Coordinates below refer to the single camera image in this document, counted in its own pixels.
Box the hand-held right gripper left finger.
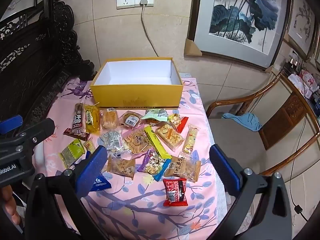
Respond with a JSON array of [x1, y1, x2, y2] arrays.
[[25, 145, 109, 240]]

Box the wooden armchair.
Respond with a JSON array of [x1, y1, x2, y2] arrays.
[[206, 69, 320, 198]]

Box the pink floral bag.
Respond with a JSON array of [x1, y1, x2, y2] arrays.
[[289, 70, 320, 96]]

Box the small yellow snack packet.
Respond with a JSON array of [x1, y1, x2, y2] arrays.
[[84, 140, 96, 154]]

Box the clear silver snack packet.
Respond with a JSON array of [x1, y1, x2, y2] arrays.
[[100, 130, 124, 152]]

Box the framed lotus painting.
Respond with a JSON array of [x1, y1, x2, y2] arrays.
[[187, 0, 292, 71]]

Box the grey plug with cable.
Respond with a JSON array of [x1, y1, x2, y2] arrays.
[[139, 0, 159, 58]]

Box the brown sausage packet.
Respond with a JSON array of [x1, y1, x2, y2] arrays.
[[71, 102, 87, 135]]

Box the yellow cardboard box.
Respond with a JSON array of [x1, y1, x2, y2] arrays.
[[90, 57, 184, 109]]

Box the red snack packet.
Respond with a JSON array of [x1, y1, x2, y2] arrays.
[[163, 177, 188, 207]]

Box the light green snack packet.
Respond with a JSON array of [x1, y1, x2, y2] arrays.
[[141, 109, 170, 126]]

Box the clear round cracker packet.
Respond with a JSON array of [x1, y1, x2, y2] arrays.
[[124, 129, 152, 154]]

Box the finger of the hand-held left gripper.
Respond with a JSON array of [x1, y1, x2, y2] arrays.
[[0, 118, 56, 160], [0, 115, 23, 135]]

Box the framed bird picture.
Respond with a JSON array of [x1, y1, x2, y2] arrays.
[[0, 0, 38, 21]]

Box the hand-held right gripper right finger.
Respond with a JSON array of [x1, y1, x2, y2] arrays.
[[209, 144, 293, 240]]

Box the clear golden cake packet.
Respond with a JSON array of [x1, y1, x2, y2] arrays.
[[100, 107, 119, 130]]

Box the long cream bar packet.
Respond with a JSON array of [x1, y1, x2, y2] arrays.
[[182, 124, 200, 155]]

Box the clear labelled pastry packet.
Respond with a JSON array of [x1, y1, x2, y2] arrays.
[[119, 111, 143, 130]]

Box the purple snack packet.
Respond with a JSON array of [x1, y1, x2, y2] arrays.
[[137, 149, 172, 182]]

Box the dark carved wooden bench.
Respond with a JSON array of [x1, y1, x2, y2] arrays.
[[0, 0, 96, 133]]

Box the black cable with adapter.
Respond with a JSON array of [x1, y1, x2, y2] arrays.
[[289, 119, 316, 223]]

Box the blue snack packet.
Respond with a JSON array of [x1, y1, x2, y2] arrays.
[[90, 172, 112, 192]]

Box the pink floral tablecloth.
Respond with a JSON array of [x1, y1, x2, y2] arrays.
[[34, 74, 227, 240]]

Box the light blue cloth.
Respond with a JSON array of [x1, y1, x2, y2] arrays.
[[222, 113, 262, 132]]

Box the person's left hand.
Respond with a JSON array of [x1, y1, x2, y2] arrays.
[[0, 185, 21, 227]]

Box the framed flower painting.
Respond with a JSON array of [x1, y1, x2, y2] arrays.
[[285, 0, 318, 61]]

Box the clear brown cracker packet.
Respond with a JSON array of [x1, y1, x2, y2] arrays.
[[107, 155, 136, 179]]

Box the dark brown chocolate packet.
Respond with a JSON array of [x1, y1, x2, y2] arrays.
[[62, 127, 90, 141]]

